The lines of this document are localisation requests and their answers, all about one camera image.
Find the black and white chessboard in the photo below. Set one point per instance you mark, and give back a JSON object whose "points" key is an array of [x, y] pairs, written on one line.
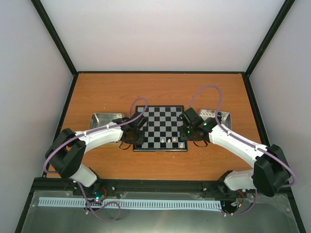
{"points": [[163, 122]]}

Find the green lit circuit board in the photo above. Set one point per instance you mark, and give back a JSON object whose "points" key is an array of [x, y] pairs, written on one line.
{"points": [[100, 194]]}

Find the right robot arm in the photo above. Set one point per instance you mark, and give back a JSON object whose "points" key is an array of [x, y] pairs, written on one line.
{"points": [[269, 170]]}

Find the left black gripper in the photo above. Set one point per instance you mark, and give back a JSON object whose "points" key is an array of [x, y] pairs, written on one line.
{"points": [[140, 141]]}

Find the black aluminium frame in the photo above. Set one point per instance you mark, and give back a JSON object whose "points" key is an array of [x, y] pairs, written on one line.
{"points": [[48, 182]]}

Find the tan tray of white pieces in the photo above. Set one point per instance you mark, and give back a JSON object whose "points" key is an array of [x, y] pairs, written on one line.
{"points": [[102, 119]]}

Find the light blue cable duct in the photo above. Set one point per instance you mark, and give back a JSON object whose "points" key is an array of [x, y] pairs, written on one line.
{"points": [[130, 204]]}

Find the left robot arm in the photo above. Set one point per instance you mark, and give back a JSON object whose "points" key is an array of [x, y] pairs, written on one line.
{"points": [[66, 152]]}

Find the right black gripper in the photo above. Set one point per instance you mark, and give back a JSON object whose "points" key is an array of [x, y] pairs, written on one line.
{"points": [[183, 134]]}

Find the clear tray of black pieces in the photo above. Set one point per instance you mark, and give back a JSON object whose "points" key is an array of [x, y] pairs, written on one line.
{"points": [[223, 117]]}

